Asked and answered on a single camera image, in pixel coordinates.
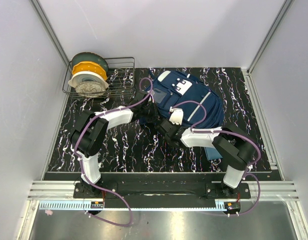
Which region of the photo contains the aluminium front rail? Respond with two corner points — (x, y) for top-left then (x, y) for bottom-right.
(28, 181), (299, 202)

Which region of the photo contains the small blue wallet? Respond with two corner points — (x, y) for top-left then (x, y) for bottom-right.
(204, 147), (222, 161)

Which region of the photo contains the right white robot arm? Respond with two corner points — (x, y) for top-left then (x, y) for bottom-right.
(157, 119), (261, 198)

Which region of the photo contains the black wire dish rack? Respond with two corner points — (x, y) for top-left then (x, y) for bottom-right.
(62, 56), (135, 99)

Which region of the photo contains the white plate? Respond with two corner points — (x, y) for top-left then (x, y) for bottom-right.
(68, 71), (109, 89)

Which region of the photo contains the grey patterned plate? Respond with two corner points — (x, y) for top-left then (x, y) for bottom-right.
(75, 81), (106, 98)

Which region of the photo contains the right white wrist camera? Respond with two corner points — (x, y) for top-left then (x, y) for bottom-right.
(169, 107), (184, 125)

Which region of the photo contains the yellow plate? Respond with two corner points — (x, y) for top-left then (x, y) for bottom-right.
(72, 61), (108, 81)

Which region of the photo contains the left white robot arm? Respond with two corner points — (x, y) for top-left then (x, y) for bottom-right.
(70, 90), (158, 198)

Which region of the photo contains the navy blue student backpack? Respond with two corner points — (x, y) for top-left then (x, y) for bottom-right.
(151, 70), (224, 129)

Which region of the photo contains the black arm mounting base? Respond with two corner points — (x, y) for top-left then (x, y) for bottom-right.
(73, 172), (251, 210)

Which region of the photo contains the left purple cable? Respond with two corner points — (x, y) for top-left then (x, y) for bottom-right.
(73, 77), (156, 227)

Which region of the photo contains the dark green plate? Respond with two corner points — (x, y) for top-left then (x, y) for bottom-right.
(72, 52), (109, 73)

